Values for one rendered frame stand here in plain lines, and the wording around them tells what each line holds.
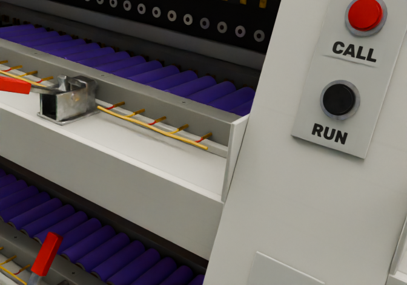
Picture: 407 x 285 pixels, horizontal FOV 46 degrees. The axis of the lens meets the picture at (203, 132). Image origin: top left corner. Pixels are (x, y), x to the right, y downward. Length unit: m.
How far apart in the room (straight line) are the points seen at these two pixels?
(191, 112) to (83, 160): 0.08
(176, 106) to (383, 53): 0.16
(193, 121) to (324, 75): 0.12
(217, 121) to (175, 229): 0.08
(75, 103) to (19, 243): 0.19
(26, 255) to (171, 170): 0.23
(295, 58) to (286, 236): 0.10
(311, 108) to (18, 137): 0.24
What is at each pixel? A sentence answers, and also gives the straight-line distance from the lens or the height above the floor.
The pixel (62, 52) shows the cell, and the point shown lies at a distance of 0.49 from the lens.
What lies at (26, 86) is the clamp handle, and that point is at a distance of 0.35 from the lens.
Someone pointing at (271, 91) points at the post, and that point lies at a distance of 0.27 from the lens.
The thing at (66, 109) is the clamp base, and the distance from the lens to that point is 0.37.
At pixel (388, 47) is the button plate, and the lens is 0.25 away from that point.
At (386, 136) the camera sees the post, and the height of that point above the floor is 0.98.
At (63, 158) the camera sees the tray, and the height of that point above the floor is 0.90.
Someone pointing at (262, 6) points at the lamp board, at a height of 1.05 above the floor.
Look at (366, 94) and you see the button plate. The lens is 0.25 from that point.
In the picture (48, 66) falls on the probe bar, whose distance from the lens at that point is 0.44.
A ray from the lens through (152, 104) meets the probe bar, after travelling 0.37.
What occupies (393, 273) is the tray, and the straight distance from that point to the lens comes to 0.26.
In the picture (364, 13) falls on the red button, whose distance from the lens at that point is 0.25.
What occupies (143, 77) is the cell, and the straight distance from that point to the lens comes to 0.43.
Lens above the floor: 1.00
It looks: 9 degrees down
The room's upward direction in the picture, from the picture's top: 15 degrees clockwise
